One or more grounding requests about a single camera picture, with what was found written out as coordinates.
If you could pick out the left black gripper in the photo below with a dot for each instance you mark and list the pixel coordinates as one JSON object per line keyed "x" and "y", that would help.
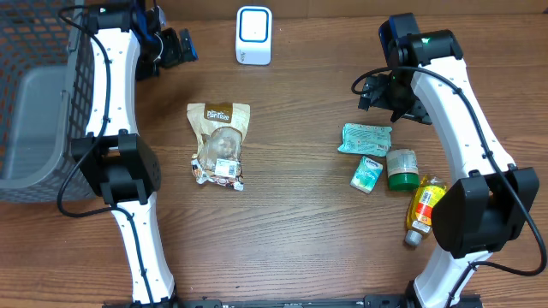
{"x": 178, "y": 54}

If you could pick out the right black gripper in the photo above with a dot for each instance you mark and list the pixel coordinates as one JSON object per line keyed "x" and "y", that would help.
{"x": 381, "y": 91}

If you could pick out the teal wet wipes pack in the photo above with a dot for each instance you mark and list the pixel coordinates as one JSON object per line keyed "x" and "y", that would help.
{"x": 363, "y": 139}

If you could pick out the green lidded white jar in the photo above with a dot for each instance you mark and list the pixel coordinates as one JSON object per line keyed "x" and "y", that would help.
{"x": 402, "y": 170}

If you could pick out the brown snack bag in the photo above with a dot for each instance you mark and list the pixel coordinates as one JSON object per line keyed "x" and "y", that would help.
{"x": 220, "y": 130}

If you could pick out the teal Kleenex tissue pack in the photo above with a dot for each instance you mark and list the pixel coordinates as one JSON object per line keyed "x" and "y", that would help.
{"x": 366, "y": 175}

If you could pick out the yellow tea bottle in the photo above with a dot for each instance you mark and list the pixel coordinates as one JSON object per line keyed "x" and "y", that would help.
{"x": 419, "y": 216}

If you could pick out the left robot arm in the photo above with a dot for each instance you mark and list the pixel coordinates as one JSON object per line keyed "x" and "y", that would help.
{"x": 129, "y": 43}

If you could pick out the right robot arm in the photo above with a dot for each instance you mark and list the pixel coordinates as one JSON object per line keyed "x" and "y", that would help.
{"x": 426, "y": 80}

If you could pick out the white barcode scanner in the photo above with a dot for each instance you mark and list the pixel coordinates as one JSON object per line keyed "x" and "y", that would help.
{"x": 253, "y": 35}

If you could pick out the grey plastic mesh basket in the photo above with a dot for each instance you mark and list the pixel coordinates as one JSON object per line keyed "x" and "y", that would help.
{"x": 47, "y": 71}

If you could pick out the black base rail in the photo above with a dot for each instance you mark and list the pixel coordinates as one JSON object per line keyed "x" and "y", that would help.
{"x": 291, "y": 303}

